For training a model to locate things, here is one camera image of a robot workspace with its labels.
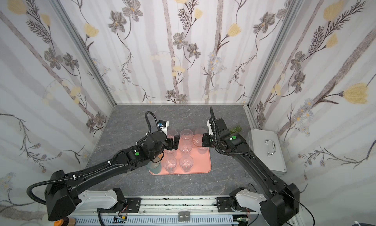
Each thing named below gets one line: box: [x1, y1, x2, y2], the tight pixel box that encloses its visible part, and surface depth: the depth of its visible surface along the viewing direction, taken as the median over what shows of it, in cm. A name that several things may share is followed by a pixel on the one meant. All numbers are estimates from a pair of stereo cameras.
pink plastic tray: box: [148, 134, 212, 176], surface depth 88 cm
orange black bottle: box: [53, 216, 77, 226], surface depth 64 cm
